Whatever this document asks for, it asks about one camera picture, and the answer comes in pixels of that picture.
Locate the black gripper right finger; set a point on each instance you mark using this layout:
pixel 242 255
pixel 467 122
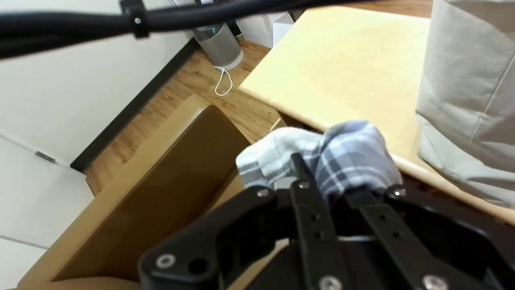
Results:
pixel 386 231

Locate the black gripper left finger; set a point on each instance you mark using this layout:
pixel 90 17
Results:
pixel 311 226

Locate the blue white plaid cloth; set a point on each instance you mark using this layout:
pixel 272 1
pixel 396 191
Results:
pixel 332 155

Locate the grey fabric laundry bag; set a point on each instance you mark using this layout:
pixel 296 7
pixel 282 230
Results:
pixel 472 97

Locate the brown leather sofa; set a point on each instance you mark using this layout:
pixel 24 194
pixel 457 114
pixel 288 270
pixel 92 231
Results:
pixel 155 204

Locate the grey cylindrical appliance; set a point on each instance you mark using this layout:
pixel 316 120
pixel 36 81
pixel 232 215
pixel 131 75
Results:
pixel 217 43

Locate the black baseboard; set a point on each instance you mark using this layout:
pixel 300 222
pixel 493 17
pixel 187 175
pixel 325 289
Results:
pixel 129 107

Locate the door hinge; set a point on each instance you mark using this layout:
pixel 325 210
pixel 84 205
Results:
pixel 45 157

